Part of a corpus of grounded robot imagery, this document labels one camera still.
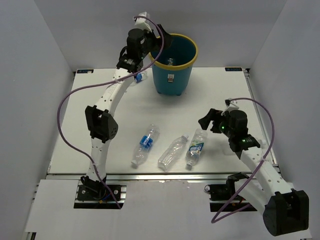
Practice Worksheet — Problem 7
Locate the green label plastic bottle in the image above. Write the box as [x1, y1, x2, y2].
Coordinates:
[185, 128, 208, 170]

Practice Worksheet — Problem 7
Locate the black corner label sticker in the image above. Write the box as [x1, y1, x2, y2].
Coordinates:
[76, 69, 94, 74]

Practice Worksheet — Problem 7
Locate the small blue-cap water bottle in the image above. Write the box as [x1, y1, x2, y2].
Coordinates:
[130, 71, 148, 87]

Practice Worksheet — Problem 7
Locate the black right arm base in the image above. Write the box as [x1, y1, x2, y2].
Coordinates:
[204, 172, 249, 213]

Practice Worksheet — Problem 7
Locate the blue label plastic bottle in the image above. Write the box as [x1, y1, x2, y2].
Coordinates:
[131, 124, 160, 169]

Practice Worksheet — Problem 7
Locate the teal plastic bin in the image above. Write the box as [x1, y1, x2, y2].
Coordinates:
[149, 33, 199, 96]

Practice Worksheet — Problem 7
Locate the right black corner sticker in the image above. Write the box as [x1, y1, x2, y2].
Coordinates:
[224, 67, 243, 72]

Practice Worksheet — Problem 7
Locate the clear unlabeled plastic bottle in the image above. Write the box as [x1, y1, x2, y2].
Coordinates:
[157, 134, 189, 172]

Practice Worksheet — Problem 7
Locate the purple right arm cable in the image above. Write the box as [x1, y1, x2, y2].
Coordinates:
[211, 97, 275, 224]

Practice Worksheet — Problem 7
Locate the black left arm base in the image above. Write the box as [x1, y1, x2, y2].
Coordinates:
[73, 176, 127, 210]

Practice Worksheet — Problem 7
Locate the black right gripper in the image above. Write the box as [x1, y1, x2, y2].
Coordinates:
[198, 108, 234, 139]

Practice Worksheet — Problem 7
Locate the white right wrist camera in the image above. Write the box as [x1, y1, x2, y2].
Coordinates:
[223, 98, 239, 113]

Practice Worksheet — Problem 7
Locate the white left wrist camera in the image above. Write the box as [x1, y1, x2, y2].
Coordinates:
[133, 11, 152, 32]

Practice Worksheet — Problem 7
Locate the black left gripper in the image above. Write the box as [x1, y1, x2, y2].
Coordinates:
[138, 24, 174, 60]

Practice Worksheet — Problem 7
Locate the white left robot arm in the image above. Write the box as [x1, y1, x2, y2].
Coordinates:
[81, 24, 172, 200]

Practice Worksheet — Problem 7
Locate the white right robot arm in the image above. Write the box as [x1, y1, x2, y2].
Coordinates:
[198, 107, 309, 236]

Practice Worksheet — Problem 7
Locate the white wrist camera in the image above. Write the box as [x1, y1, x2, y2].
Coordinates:
[133, 11, 152, 32]
[223, 98, 239, 113]

